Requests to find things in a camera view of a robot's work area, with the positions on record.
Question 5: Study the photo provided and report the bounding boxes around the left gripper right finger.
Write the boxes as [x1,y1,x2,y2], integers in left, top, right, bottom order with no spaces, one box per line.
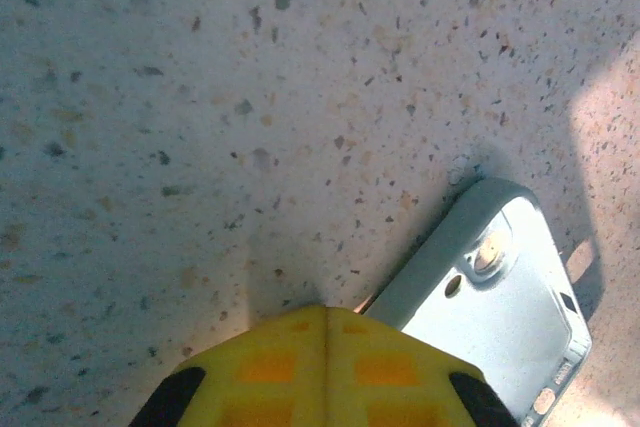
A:
[326,306,521,427]

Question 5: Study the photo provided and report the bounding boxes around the light blue phone case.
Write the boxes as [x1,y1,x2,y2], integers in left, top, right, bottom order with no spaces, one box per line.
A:
[368,176,594,427]

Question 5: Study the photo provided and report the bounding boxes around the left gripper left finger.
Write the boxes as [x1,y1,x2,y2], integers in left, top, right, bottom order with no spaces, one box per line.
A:
[128,303,330,427]

